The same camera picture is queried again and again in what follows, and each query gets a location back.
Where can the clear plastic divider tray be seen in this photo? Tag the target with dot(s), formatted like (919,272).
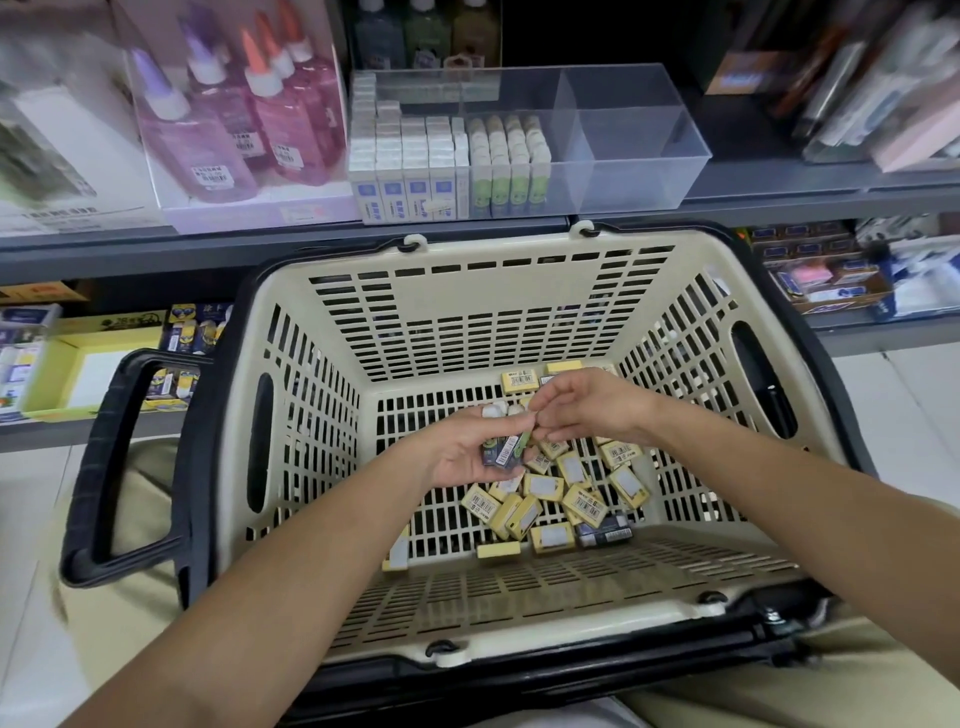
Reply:
(630,150)

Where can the yellow empty display box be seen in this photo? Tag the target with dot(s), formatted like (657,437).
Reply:
(98,375)

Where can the white glue display box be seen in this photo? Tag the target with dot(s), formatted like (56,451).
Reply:
(90,135)

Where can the white eraser display box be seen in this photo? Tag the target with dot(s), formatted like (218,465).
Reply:
(23,360)

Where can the person's left forearm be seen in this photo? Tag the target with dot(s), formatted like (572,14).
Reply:
(255,615)

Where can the rows of white erasers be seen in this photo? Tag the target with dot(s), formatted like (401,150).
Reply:
(405,180)

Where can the white shirt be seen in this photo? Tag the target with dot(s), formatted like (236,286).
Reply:
(578,716)

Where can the translucent glue bottle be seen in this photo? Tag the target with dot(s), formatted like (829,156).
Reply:
(477,27)
(380,33)
(428,30)

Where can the person's right forearm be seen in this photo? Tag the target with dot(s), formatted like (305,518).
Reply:
(818,518)

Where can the pile of erasers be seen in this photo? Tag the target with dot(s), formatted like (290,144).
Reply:
(578,503)

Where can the person's right hand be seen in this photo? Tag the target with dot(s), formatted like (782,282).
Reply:
(593,405)

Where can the person's left hand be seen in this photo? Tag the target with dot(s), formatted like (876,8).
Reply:
(450,450)

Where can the pink glue display box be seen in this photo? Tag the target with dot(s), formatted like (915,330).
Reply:
(240,213)

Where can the beige shopping basket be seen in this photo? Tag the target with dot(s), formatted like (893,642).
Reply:
(450,300)

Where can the pink glue bottle orange cap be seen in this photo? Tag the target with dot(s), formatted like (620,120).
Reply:
(285,128)
(318,90)
(327,60)

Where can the row of clear glue bottles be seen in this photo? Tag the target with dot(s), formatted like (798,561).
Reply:
(33,168)

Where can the dark blue yellow packets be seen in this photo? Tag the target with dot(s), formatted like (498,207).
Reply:
(188,338)

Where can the pink glue bottle purple cap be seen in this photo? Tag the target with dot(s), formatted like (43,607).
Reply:
(233,105)
(192,150)

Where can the grey store shelves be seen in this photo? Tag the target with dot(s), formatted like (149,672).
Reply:
(195,248)

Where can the row of white green erasers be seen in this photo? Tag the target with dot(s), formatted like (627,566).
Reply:
(510,173)

